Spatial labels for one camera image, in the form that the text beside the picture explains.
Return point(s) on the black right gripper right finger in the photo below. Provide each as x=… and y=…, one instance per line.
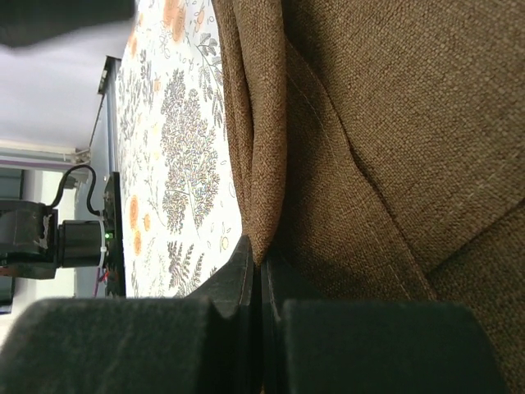
x=316, y=345

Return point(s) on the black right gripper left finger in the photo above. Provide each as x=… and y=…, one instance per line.
x=200, y=343

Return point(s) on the brown cloth napkin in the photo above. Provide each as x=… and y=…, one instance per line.
x=380, y=146

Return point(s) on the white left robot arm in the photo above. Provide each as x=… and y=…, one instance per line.
x=34, y=244

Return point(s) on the floral tablecloth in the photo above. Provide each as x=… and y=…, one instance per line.
x=181, y=220

